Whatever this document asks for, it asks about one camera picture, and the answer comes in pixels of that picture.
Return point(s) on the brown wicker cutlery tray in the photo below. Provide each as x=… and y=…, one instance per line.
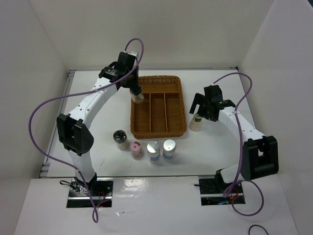
x=162, y=112

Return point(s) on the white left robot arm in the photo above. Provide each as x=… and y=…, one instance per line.
x=73, y=128

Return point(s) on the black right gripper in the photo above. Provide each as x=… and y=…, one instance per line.
x=199, y=99

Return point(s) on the black-capped brown spice bottle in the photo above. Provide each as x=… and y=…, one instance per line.
x=137, y=94

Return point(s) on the aluminium table edge rail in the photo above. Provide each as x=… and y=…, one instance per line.
x=46, y=163

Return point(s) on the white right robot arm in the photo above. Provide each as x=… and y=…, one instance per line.
x=258, y=152

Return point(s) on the green-capped white spice bottle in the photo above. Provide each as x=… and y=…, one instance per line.
x=195, y=123

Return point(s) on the black-capped white spice bottle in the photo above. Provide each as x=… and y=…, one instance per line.
x=120, y=138

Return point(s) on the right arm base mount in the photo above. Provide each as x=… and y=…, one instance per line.
x=212, y=195

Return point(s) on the pink-capped spice bottle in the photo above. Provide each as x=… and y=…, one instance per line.
x=136, y=150

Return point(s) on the silver-capped blue shaker right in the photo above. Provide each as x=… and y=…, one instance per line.
x=169, y=148

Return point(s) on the silver-capped blue label shaker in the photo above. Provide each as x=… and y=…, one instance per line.
x=153, y=150

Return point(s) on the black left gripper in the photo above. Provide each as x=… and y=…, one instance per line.
x=136, y=81

